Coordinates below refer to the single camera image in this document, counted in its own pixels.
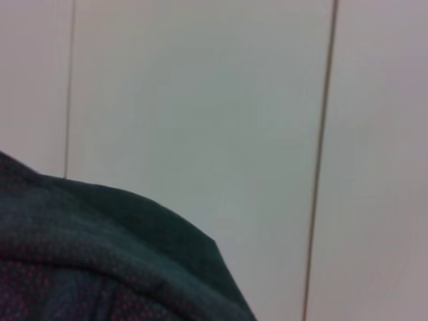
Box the dark teal lunch bag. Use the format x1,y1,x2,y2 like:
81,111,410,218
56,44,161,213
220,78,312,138
0,150,259,321

